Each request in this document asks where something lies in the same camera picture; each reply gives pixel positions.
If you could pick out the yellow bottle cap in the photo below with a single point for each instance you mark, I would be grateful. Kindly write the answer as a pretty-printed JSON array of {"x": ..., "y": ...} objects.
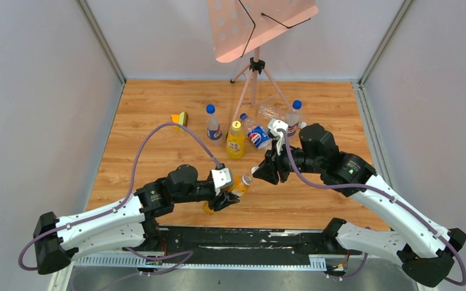
[{"x": 236, "y": 125}]

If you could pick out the clear bottle white cap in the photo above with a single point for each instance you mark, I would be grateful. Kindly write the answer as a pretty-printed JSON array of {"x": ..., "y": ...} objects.
[{"x": 270, "y": 111}]

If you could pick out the pink music stand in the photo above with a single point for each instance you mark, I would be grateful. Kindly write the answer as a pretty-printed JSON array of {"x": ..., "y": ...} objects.
[{"x": 242, "y": 27}]

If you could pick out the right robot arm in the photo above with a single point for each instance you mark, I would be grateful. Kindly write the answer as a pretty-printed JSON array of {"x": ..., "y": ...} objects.
[{"x": 425, "y": 250}]

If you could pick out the pepsi bottle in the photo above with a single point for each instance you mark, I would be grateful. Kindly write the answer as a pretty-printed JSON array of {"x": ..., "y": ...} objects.
[
  {"x": 255, "y": 132},
  {"x": 213, "y": 130},
  {"x": 294, "y": 117}
]

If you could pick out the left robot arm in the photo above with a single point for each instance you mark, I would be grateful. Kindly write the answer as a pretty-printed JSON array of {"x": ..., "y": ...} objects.
[{"x": 130, "y": 222}]

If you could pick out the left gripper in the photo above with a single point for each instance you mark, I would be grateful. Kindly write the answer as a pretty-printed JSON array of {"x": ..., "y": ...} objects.
[{"x": 220, "y": 195}]

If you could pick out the orange dark label bottle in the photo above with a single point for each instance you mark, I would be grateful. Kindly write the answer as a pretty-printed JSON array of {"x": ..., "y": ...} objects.
[{"x": 239, "y": 188}]

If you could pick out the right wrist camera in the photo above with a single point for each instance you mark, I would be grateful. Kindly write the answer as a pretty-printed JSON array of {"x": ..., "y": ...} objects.
[{"x": 278, "y": 129}]

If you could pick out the yellow green toy block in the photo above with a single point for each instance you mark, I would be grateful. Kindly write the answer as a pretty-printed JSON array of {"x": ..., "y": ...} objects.
[{"x": 180, "y": 118}]

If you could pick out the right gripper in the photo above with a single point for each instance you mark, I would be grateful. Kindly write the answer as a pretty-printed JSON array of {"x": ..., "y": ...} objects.
[{"x": 267, "y": 170}]

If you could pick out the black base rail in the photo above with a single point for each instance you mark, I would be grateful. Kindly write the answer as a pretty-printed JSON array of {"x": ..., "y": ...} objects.
[{"x": 215, "y": 248}]

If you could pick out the yellow juice bottle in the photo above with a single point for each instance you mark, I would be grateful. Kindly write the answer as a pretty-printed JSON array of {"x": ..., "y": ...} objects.
[{"x": 235, "y": 144}]

